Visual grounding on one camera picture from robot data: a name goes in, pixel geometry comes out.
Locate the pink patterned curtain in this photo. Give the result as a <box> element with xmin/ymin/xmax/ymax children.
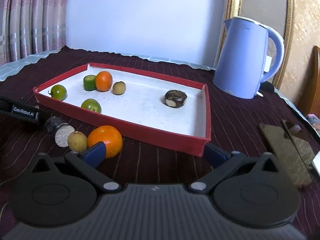
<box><xmin>1</xmin><ymin>0</ymin><xmax>67</xmax><ymax>64</ymax></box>

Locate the dark brown round fruit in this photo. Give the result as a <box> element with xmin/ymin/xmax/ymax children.
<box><xmin>164</xmin><ymin>89</ymin><xmax>187</xmax><ymax>108</ymax></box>

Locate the green cucumber piece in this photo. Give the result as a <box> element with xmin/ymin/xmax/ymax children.
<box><xmin>83</xmin><ymin>75</ymin><xmax>96</xmax><ymax>91</ymax></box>

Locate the orange mandarin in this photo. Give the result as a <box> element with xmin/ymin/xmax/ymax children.
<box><xmin>87</xmin><ymin>125</ymin><xmax>123</xmax><ymax>159</ymax></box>

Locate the red shallow cardboard tray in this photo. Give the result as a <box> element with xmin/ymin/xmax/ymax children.
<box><xmin>33</xmin><ymin>63</ymin><xmax>211</xmax><ymax>157</ymax></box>

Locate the gold framed headboard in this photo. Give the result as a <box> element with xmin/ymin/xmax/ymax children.
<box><xmin>214</xmin><ymin>0</ymin><xmax>320</xmax><ymax>106</ymax></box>

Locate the light blue checked bedsheet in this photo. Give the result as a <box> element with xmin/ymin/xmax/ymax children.
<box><xmin>1</xmin><ymin>50</ymin><xmax>319</xmax><ymax>132</ymax></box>

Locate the dark maroon striped cloth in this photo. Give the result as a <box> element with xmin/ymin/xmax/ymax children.
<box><xmin>1</xmin><ymin>47</ymin><xmax>319</xmax><ymax>235</ymax></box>

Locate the dark eggplant piece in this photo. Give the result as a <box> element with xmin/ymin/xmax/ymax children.
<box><xmin>44</xmin><ymin>116</ymin><xmax>75</xmax><ymax>147</ymax></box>

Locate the blue electric kettle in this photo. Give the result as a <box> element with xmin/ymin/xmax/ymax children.
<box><xmin>213</xmin><ymin>16</ymin><xmax>285</xmax><ymax>99</ymax></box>

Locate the green tomato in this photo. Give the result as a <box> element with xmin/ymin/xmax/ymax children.
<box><xmin>81</xmin><ymin>99</ymin><xmax>101</xmax><ymax>113</ymax></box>
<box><xmin>48</xmin><ymin>85</ymin><xmax>67</xmax><ymax>101</ymax></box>

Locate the large orange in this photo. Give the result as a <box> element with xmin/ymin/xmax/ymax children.
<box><xmin>95</xmin><ymin>71</ymin><xmax>113</xmax><ymax>92</ymax></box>

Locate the wooden chair back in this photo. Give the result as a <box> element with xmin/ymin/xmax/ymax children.
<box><xmin>298</xmin><ymin>46</ymin><xmax>319</xmax><ymax>117</ymax></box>

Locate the small yellow fruit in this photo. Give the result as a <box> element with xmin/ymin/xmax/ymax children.
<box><xmin>112</xmin><ymin>81</ymin><xmax>126</xmax><ymax>95</ymax></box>
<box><xmin>67</xmin><ymin>131</ymin><xmax>87</xmax><ymax>152</ymax></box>

